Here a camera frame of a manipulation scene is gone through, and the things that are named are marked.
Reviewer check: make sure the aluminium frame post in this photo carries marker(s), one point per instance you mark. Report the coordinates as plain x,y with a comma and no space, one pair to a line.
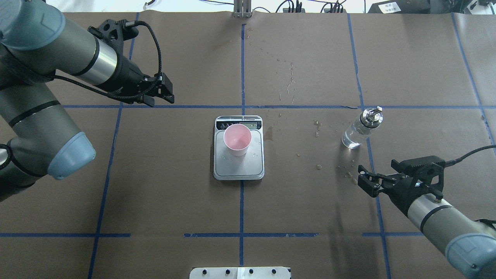
242,9

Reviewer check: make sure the pink paper cup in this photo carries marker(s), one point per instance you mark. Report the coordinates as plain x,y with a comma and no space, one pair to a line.
237,139

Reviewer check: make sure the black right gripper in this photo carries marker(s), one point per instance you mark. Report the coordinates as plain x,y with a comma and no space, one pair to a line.
403,190

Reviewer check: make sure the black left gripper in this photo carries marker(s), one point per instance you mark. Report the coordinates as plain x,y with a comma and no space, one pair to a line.
129,76

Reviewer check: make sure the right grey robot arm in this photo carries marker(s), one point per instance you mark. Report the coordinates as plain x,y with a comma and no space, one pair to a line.
468,245

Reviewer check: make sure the silver digital kitchen scale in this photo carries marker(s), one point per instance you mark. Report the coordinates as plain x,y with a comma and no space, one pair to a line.
236,163

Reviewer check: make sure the clear glass sauce bottle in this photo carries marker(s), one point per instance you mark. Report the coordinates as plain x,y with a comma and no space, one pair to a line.
368,121

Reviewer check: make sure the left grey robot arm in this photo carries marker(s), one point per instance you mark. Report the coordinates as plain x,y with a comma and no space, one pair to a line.
38,45

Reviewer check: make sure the black box with label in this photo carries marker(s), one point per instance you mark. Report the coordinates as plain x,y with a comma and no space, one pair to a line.
400,7

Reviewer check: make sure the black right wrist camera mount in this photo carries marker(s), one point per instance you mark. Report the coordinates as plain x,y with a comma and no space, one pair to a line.
424,173

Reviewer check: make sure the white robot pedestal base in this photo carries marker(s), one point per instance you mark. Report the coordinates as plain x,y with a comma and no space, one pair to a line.
267,272

